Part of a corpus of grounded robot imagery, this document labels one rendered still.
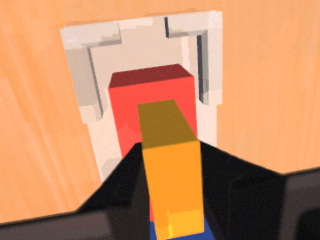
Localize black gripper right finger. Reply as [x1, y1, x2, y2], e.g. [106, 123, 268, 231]
[199, 140, 320, 240]

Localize orange rectangular block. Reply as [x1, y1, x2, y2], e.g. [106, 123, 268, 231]
[137, 99, 204, 240]

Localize blue rectangular block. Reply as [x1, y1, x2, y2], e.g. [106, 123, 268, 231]
[150, 213, 214, 240]

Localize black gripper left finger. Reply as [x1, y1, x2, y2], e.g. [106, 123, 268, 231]
[0, 142, 150, 240]

